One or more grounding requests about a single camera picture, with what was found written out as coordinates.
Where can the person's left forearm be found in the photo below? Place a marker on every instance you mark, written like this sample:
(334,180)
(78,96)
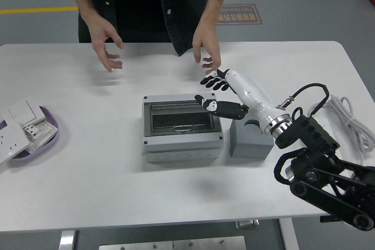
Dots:
(211,8)

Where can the person's right hand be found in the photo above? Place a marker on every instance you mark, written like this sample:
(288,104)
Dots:
(101,39)

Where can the metal table bracket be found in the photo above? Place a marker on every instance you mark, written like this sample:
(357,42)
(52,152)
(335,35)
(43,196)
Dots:
(248,223)

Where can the white rocker switch panel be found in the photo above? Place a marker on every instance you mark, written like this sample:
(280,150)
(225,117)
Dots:
(25,111)

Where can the person's right forearm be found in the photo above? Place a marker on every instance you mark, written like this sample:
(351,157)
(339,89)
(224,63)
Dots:
(88,7)

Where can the person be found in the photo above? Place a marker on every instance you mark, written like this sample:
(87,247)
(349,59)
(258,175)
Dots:
(140,1)

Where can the white perforated mounting part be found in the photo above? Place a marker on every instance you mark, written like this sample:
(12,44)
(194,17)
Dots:
(44,133)

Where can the purple tray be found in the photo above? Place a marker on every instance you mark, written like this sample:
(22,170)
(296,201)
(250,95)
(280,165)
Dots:
(49,136)

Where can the white power strip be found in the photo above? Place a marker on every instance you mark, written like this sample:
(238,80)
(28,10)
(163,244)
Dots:
(350,174)

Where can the white circuit breaker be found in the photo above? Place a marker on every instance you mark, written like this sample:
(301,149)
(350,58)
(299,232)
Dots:
(30,131)

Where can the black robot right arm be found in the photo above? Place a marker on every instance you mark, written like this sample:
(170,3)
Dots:
(313,136)

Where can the brown floor sign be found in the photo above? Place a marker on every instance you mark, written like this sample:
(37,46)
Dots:
(244,15)

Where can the white table leg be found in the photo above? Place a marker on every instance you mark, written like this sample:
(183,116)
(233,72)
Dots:
(68,240)
(288,234)

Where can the white socket panel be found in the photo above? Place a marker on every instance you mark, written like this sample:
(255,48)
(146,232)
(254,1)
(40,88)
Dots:
(11,141)

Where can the metal base plate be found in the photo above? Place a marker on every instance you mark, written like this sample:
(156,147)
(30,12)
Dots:
(173,244)

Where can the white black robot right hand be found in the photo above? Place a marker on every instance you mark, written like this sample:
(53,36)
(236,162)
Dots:
(252,95)

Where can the person's left hand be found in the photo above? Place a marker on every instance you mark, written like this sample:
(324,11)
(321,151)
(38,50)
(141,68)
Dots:
(206,39)

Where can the grey cube block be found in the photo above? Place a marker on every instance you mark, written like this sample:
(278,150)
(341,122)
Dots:
(252,144)

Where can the grey electrical box clear lid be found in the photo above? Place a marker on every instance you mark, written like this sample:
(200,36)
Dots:
(181,141)

